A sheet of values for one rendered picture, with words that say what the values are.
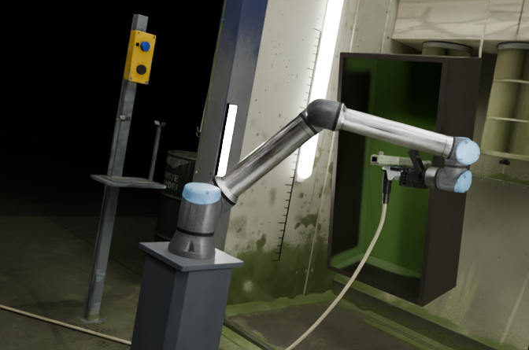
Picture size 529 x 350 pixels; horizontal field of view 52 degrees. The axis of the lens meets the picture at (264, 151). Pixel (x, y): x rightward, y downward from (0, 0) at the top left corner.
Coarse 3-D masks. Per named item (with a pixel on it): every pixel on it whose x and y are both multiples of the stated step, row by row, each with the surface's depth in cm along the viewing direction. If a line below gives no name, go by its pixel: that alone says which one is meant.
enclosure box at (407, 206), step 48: (384, 96) 304; (432, 96) 283; (336, 144) 288; (384, 144) 307; (336, 192) 298; (432, 192) 251; (336, 240) 305; (384, 240) 315; (432, 240) 257; (384, 288) 277; (432, 288) 266
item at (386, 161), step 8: (376, 160) 229; (384, 160) 232; (392, 160) 236; (400, 160) 241; (408, 160) 246; (384, 168) 236; (384, 176) 238; (384, 184) 238; (384, 192) 238; (384, 200) 238
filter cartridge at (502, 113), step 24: (504, 48) 342; (528, 48) 331; (504, 72) 340; (528, 72) 332; (504, 96) 339; (528, 96) 333; (504, 120) 338; (528, 120) 333; (504, 144) 338; (528, 144) 334; (504, 168) 350
